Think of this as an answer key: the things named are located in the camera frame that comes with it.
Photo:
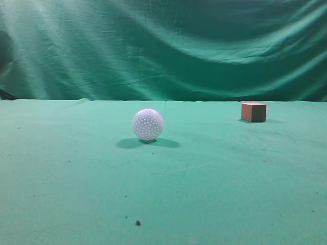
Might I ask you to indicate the red cube block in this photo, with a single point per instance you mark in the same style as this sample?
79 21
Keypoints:
254 112

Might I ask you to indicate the white dimpled golf ball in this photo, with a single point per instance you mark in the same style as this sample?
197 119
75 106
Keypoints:
148 124

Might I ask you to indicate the green table cloth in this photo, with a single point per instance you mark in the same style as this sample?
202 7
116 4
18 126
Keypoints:
74 172

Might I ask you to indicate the green backdrop cloth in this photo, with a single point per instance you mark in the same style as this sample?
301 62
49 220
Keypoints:
164 50

